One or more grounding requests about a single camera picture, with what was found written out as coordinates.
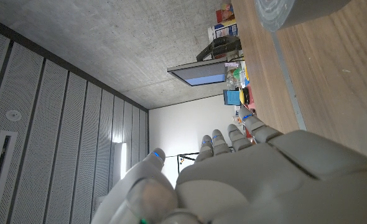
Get black computer monitor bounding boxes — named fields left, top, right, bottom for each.
left=167, top=58, right=228, bottom=87

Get black whiteboard frame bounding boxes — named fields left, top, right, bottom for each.
left=165, top=152, right=202, bottom=174

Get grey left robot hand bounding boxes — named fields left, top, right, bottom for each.
left=91, top=106, right=367, bottom=224

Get grey duct tape roll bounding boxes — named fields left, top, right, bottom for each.
left=254, top=0, right=353, bottom=33

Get colourful boxes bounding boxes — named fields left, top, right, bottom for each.
left=207, top=19, right=239, bottom=43

